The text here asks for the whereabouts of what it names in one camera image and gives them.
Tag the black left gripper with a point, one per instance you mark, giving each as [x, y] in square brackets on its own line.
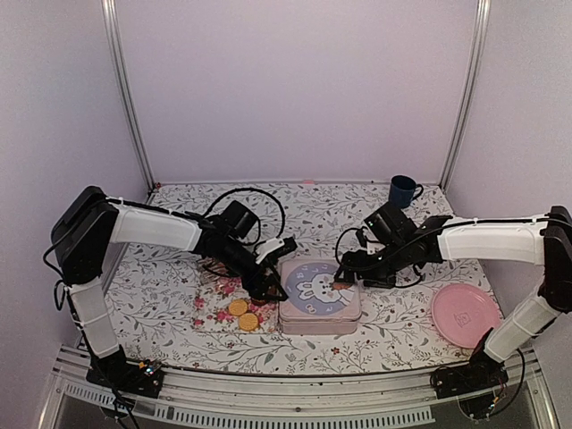
[257, 291]

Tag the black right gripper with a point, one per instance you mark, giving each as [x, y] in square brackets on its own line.
[363, 273]

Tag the metal tin lid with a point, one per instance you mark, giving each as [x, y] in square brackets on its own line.
[314, 296]

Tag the metal serving tongs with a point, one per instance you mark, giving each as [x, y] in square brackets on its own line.
[214, 270]

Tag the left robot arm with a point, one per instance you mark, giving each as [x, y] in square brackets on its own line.
[95, 225]

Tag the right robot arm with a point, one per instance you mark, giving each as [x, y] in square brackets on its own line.
[543, 240]

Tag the beige embossed round biscuit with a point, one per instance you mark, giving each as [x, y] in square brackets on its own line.
[248, 322]

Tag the pink divided cookie tin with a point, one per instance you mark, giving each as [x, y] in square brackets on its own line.
[318, 325]

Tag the floral rectangular tray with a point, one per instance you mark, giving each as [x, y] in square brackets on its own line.
[216, 306]

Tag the dark blue mug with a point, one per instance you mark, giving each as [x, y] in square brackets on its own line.
[404, 191]

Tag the pink plate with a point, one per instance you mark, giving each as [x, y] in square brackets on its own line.
[463, 314]

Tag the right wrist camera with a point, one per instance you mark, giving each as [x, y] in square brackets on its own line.
[361, 237]

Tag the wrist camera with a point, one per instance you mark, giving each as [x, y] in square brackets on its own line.
[361, 237]
[274, 248]

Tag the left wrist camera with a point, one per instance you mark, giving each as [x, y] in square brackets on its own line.
[274, 248]

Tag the aluminium front rail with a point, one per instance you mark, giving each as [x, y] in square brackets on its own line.
[206, 399]

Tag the right metal frame post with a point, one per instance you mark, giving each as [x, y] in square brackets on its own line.
[476, 53]

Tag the metal frame post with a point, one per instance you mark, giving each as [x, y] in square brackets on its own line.
[476, 53]
[115, 44]

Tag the left metal frame post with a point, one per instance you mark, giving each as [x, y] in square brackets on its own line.
[115, 44]

